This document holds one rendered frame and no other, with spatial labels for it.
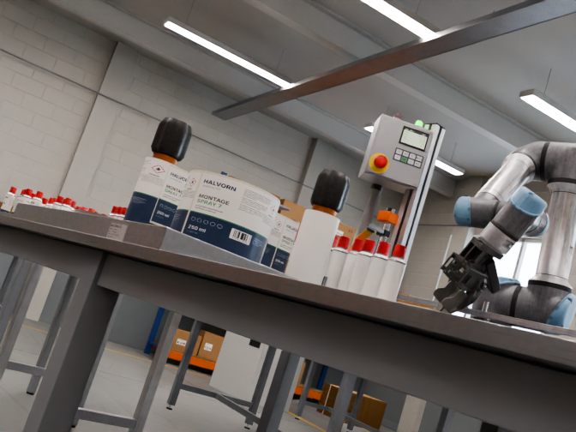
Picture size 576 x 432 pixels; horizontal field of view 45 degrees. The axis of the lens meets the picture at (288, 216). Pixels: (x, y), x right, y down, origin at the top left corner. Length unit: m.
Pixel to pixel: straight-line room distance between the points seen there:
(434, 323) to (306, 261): 1.00
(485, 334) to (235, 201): 0.82
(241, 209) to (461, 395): 0.79
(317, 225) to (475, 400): 1.03
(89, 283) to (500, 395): 0.85
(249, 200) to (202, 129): 8.53
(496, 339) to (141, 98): 9.17
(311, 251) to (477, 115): 6.15
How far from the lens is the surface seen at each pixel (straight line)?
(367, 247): 1.93
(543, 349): 0.60
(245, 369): 7.47
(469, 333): 0.64
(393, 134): 2.11
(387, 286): 1.85
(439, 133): 2.17
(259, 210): 1.39
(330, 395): 8.99
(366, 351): 0.76
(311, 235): 1.65
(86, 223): 1.53
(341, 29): 6.82
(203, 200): 1.38
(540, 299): 1.99
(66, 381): 1.33
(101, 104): 9.42
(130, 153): 9.55
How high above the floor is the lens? 0.77
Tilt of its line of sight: 9 degrees up
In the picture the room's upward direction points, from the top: 18 degrees clockwise
